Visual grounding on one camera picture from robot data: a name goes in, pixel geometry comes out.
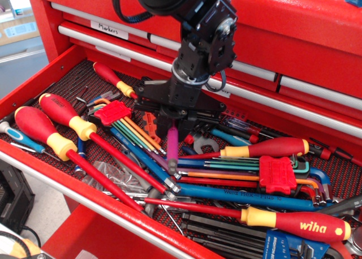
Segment steel open wrench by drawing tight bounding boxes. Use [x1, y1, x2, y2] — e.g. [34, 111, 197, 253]
[193, 134, 219, 154]

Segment slim red yellow screwdriver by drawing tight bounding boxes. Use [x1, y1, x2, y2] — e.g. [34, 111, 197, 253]
[93, 61, 195, 145]

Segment blue Brighton hex key holder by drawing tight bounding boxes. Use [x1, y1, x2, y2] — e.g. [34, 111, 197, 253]
[263, 230, 330, 259]

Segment red tool chest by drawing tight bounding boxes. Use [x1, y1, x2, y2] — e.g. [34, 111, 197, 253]
[1, 0, 361, 258]

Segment blue white handle screwdriver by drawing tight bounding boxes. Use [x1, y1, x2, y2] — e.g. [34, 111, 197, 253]
[1, 122, 60, 161]

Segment red holder Allen set right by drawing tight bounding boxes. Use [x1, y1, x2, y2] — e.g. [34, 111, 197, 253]
[176, 156, 333, 206]

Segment long blue Allen key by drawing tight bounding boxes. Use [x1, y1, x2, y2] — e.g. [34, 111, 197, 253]
[179, 183, 333, 211]

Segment wiha red yellow screwdriver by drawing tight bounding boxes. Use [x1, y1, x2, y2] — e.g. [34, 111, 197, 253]
[144, 198, 351, 243]

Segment small blue tool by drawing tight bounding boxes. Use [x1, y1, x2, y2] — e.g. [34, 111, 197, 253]
[74, 137, 87, 178]

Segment black torx key holder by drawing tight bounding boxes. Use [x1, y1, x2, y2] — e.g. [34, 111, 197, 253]
[133, 76, 224, 135]

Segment red holder allen set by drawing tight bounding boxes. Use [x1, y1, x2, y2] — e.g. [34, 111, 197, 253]
[86, 98, 182, 180]
[176, 156, 333, 206]

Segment red holder Allen set left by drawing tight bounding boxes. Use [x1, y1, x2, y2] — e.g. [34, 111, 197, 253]
[86, 98, 182, 180]

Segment orange black tool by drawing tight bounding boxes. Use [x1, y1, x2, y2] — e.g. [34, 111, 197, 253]
[141, 111, 161, 143]

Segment blue handle tool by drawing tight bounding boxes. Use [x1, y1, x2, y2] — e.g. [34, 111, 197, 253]
[210, 128, 252, 146]

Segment black long hex keys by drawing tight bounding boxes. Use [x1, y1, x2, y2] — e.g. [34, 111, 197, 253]
[181, 214, 266, 258]

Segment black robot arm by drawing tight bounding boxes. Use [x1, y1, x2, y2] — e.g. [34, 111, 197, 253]
[112, 0, 237, 140]

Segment clear handle tester screwdriver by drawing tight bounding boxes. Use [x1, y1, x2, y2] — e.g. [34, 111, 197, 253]
[225, 118, 260, 136]

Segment white Markers label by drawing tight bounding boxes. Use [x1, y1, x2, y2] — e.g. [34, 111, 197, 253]
[90, 20, 128, 40]

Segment small red black screwdriver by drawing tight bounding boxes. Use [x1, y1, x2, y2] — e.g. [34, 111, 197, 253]
[309, 137, 361, 167]

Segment large red yellow screwdriver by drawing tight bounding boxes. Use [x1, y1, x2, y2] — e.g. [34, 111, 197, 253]
[15, 106, 146, 214]

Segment red yellow screwdriver right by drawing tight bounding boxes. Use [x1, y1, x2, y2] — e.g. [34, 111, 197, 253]
[180, 137, 309, 159]

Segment red bit holder strip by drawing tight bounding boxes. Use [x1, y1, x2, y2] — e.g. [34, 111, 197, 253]
[222, 106, 248, 122]

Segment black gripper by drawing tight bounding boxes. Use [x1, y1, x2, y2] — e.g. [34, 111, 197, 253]
[134, 76, 226, 142]

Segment white drawer label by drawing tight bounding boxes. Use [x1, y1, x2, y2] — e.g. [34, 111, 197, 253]
[95, 46, 131, 62]

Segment black box on floor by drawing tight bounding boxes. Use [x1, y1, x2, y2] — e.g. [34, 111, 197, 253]
[1, 160, 35, 234]

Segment violet Allen key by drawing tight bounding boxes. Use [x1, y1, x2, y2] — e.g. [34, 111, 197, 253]
[167, 121, 178, 175]

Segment blue Allen key left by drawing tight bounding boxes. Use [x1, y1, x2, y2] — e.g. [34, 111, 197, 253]
[110, 127, 181, 194]

